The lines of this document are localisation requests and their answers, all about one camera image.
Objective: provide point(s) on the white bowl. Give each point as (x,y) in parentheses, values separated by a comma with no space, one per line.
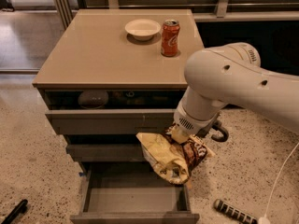
(142,29)

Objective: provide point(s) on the grey drawer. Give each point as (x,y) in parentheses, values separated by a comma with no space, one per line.
(131,193)
(110,121)
(105,152)

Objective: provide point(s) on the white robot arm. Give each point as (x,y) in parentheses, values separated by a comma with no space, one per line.
(232,75)

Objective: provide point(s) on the bottom grey drawer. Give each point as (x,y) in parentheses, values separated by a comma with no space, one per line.
(131,193)

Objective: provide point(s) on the top grey drawer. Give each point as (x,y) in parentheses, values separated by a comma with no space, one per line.
(110,121)

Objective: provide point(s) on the middle grey drawer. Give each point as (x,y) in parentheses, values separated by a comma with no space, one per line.
(105,152)

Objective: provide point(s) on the grey drawer cabinet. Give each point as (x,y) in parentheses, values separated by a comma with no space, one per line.
(96,54)

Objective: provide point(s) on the black object on floor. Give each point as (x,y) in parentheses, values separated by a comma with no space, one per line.
(20,208)

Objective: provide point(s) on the brown chip bag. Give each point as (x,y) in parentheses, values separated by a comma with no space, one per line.
(170,160)

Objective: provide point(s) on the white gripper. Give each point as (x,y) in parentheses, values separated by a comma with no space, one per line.
(193,122)

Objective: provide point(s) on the orange soda can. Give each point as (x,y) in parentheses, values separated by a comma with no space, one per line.
(169,47)

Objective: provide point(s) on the grey round speaker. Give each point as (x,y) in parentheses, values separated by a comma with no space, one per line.
(93,99)

